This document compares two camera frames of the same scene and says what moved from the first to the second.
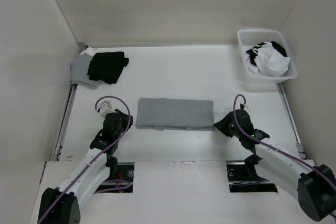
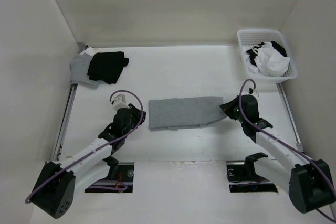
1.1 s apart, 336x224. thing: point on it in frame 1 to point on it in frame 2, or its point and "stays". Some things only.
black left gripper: x=125 y=119 to x=137 y=115
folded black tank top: x=107 y=66 stays
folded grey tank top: x=79 y=66 stays
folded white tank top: x=90 y=51 stays
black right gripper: x=221 y=125 to x=228 y=107
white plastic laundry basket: x=266 y=57 stays
